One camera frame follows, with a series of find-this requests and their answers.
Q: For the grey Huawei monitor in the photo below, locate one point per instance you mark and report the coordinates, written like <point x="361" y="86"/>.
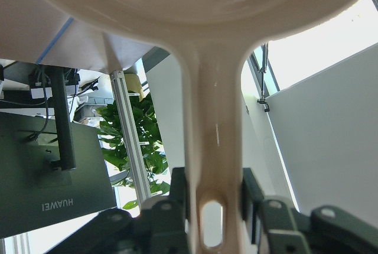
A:
<point x="51" y="170"/>

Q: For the aluminium frame post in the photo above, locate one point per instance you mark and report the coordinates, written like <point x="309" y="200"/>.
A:
<point x="130" y="136"/>

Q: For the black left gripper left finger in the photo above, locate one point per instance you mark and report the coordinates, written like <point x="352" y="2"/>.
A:
<point x="158" y="229"/>

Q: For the beige plastic dustpan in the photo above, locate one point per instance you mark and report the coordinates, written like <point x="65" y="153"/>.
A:
<point x="211" y="40"/>

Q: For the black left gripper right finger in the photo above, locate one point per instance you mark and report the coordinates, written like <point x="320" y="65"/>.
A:
<point x="276" y="227"/>

